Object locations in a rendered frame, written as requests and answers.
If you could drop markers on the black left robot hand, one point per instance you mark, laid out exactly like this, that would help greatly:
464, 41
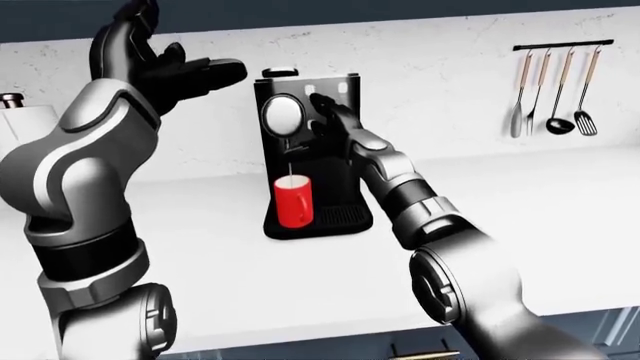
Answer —
150, 63

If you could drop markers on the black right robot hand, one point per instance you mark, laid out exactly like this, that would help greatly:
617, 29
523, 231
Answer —
334, 120

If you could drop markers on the black coffee machine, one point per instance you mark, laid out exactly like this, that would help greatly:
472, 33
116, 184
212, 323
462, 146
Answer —
305, 176

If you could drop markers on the red coffee mug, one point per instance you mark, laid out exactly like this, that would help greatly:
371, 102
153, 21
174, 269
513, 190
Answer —
294, 202

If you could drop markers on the dark blue upper cabinet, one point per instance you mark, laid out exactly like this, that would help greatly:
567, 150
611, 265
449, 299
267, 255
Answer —
320, 15

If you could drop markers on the dark blue cabinet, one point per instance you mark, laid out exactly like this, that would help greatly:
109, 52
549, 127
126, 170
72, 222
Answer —
320, 15
575, 333

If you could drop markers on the white canister dark knob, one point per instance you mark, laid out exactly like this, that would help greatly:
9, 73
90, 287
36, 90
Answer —
25, 116

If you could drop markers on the dark blue lower cabinet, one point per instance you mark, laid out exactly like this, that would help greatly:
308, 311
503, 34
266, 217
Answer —
575, 333

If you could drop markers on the black utensil rail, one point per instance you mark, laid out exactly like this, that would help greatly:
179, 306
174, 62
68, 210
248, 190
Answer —
564, 44

